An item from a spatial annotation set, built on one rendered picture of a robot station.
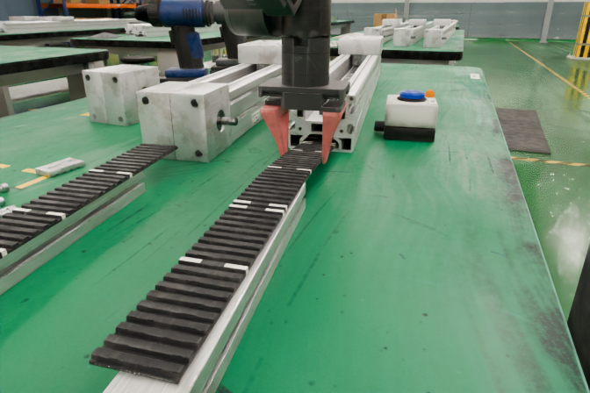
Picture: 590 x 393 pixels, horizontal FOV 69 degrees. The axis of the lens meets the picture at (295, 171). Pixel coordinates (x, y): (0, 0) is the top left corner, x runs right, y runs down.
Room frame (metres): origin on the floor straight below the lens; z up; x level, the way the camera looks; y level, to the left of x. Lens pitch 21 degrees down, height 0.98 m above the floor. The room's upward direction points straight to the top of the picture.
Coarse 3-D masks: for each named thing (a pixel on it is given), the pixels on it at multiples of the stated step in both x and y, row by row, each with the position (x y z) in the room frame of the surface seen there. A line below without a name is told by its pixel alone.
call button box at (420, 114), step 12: (396, 96) 0.72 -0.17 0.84; (396, 108) 0.67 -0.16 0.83; (408, 108) 0.66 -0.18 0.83; (420, 108) 0.66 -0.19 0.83; (432, 108) 0.65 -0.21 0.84; (396, 120) 0.67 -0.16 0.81; (408, 120) 0.66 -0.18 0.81; (420, 120) 0.66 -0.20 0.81; (432, 120) 0.65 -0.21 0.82; (384, 132) 0.67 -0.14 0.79; (396, 132) 0.66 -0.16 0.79; (408, 132) 0.66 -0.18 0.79; (420, 132) 0.66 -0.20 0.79; (432, 132) 0.65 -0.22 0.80
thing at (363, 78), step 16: (336, 64) 0.96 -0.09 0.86; (368, 64) 0.96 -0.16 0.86; (336, 80) 0.93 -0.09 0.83; (352, 80) 0.74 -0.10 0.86; (368, 80) 0.83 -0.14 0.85; (352, 96) 0.60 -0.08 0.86; (368, 96) 0.87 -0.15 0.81; (304, 112) 0.62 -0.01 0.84; (320, 112) 0.65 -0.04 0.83; (352, 112) 0.61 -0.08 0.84; (304, 128) 0.62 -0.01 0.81; (320, 128) 0.63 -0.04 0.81; (352, 128) 0.63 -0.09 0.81; (288, 144) 0.62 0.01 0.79; (352, 144) 0.60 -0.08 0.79
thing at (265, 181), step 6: (258, 180) 0.41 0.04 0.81; (264, 180) 0.41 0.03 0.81; (270, 180) 0.41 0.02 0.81; (276, 180) 0.41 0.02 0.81; (282, 180) 0.41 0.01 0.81; (288, 180) 0.41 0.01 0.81; (294, 180) 0.41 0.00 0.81; (282, 186) 0.39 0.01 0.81; (288, 186) 0.39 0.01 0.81; (294, 186) 0.39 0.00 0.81; (300, 186) 0.40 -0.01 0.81
